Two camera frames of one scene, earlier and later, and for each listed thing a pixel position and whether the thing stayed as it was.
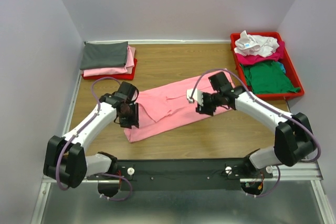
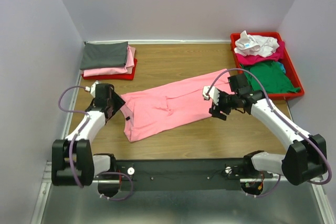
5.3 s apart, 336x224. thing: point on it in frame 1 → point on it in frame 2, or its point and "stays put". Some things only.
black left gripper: (130, 118) → (115, 102)
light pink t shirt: (166, 107) stays put
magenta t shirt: (243, 59) stays put
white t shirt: (251, 44) stays put
